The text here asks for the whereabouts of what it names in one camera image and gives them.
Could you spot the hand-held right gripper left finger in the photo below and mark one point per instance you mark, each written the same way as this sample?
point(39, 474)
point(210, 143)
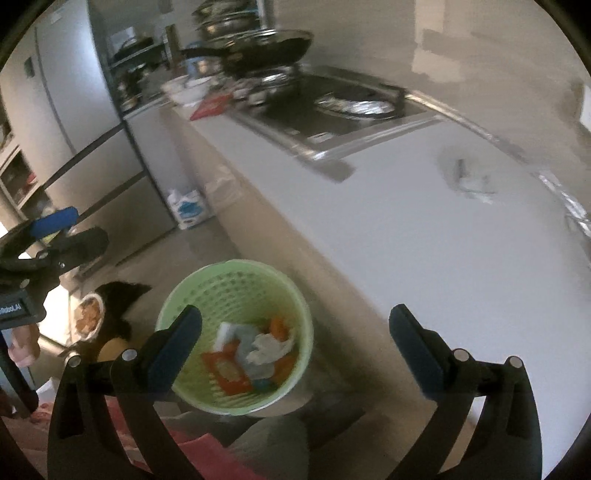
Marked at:
point(178, 346)

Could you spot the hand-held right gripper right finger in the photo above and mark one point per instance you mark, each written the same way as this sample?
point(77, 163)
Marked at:
point(418, 357)

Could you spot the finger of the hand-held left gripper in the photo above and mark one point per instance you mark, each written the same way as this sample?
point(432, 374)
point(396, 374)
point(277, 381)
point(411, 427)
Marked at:
point(83, 247)
point(55, 220)

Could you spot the white card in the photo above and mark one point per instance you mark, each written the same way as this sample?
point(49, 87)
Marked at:
point(225, 334)

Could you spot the red snack wrapper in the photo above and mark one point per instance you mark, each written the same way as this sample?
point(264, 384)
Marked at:
point(226, 369)

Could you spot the green plastic basket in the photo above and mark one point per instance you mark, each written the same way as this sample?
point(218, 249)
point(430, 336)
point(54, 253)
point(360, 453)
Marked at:
point(203, 286)

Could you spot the white tissue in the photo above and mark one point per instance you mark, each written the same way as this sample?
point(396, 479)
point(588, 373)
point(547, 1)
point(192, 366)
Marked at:
point(268, 348)

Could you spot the person's left hand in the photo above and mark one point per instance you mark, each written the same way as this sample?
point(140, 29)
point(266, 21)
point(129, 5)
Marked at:
point(24, 346)

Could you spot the shelf with items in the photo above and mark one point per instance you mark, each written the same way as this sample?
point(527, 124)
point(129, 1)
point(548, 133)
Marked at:
point(21, 180)

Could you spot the black furry thing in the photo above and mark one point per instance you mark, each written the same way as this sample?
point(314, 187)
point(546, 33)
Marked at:
point(120, 300)

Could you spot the bowl of food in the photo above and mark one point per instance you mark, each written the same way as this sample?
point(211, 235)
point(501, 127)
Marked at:
point(88, 316)

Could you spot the pink patterned clothing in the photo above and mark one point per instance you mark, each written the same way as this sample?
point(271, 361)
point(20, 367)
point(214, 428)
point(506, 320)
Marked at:
point(194, 450)

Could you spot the white blue printed bag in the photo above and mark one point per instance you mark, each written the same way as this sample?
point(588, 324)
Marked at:
point(190, 210)

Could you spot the grey refrigerator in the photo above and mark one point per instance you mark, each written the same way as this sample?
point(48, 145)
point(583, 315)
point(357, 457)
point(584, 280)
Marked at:
point(78, 92)

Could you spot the metal kitchen rack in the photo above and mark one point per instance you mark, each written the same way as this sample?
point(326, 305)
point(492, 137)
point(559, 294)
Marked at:
point(136, 60)

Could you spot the white bowl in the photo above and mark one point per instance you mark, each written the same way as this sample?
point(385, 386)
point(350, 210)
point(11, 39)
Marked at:
point(187, 90)

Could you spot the red flat packet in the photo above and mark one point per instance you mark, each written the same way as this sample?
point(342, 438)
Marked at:
point(211, 107)

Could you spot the foil strip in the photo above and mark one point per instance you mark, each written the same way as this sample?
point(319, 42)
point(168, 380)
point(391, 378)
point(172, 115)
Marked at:
point(570, 203)

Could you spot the foil burner cover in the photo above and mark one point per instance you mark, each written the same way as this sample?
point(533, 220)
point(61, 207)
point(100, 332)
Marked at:
point(358, 106)

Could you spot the steel gas stove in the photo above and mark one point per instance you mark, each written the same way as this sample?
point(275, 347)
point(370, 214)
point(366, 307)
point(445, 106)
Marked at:
point(323, 115)

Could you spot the stack of steel pots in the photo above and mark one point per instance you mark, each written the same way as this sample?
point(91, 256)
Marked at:
point(231, 18)

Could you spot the black frying pan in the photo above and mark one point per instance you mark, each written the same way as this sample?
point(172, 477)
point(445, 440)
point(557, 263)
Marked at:
point(272, 48)

